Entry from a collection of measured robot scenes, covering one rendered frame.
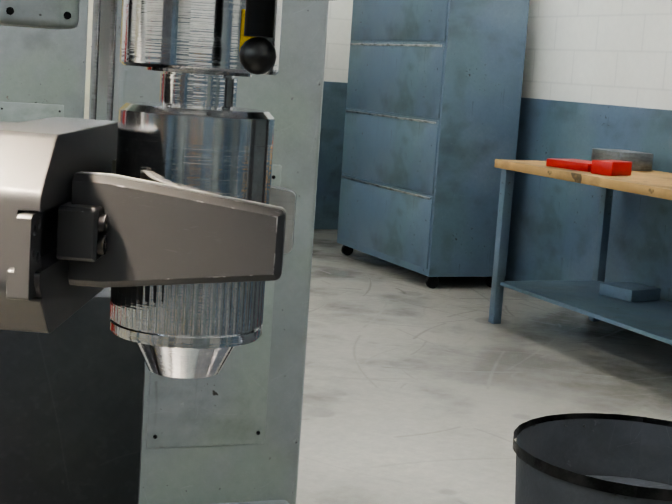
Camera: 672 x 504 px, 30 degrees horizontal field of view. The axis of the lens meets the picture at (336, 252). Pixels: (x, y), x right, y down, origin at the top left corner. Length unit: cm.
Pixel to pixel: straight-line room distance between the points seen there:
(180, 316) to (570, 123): 727
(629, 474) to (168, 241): 235
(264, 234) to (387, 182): 784
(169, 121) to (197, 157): 1
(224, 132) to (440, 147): 725
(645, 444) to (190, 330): 231
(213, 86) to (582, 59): 723
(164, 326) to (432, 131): 731
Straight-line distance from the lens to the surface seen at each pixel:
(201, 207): 35
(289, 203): 41
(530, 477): 232
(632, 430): 265
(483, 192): 779
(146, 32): 37
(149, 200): 35
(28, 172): 34
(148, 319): 37
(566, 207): 761
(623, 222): 716
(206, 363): 38
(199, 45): 36
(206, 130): 36
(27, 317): 35
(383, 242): 822
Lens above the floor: 128
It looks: 8 degrees down
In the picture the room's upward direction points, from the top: 4 degrees clockwise
